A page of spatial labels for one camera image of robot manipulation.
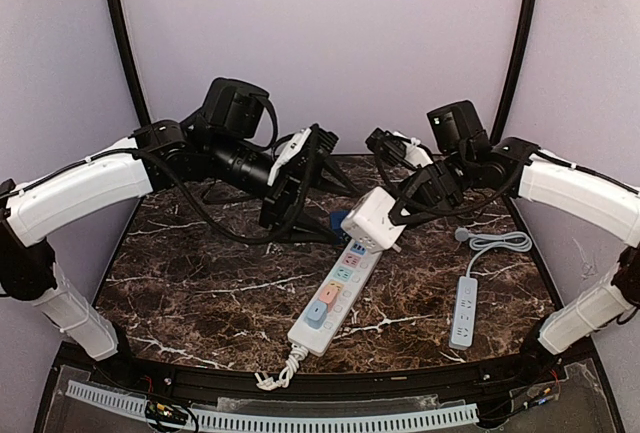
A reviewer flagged white cube socket adapter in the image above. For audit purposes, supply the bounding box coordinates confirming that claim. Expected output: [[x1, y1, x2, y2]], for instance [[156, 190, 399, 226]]
[[341, 187, 404, 253]]

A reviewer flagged pink plug adapter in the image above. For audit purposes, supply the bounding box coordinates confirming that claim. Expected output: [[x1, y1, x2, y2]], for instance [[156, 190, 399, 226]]
[[318, 284, 342, 310]]

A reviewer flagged light blue plug adapter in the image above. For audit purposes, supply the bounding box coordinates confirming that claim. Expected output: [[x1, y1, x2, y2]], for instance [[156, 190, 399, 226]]
[[304, 300, 329, 329]]

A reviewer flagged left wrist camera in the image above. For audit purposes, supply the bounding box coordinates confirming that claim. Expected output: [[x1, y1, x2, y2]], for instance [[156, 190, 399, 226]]
[[201, 78, 269, 139]]

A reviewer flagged white multicolour power strip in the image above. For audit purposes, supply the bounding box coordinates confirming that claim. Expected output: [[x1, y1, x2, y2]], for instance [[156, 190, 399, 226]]
[[287, 239, 381, 357]]

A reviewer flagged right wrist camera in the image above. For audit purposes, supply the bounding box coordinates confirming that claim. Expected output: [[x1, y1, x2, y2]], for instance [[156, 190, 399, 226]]
[[426, 100, 490, 154]]

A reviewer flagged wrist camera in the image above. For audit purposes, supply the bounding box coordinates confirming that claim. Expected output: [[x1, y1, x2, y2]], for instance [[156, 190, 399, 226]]
[[201, 78, 269, 139], [426, 100, 490, 154]]

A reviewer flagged white slotted cable duct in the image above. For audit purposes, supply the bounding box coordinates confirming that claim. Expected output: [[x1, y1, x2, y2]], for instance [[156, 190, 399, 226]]
[[64, 381, 480, 432]]

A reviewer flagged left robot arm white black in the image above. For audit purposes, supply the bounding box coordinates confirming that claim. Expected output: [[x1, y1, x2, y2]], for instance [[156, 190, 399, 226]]
[[1, 120, 356, 365]]

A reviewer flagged light blue power cable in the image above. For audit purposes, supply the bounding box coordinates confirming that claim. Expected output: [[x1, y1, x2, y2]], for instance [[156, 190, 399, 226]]
[[454, 226, 533, 278]]

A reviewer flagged white coiled cable with plug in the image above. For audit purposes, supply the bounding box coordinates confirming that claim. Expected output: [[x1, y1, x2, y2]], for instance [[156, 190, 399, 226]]
[[254, 343, 309, 390]]

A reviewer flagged black front table rail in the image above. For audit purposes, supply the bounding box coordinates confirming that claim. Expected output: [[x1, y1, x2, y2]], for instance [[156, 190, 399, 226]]
[[49, 342, 566, 407]]

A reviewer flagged black frame post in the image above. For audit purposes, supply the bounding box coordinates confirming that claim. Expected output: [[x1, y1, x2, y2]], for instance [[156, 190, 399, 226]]
[[98, 0, 154, 129], [489, 0, 536, 145]]

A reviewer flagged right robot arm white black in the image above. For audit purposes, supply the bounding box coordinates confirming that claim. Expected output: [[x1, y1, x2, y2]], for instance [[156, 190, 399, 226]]
[[389, 136, 639, 356]]

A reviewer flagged dark blue cube socket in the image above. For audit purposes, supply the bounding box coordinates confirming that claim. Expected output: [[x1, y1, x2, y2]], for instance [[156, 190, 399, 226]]
[[329, 210, 351, 244]]

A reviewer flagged left black frame post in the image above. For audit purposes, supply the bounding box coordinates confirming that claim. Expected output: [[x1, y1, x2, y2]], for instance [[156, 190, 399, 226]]
[[98, 0, 154, 129]]

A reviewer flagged right black frame post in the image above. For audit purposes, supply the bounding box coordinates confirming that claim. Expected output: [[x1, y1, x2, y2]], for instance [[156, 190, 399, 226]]
[[489, 0, 536, 145]]

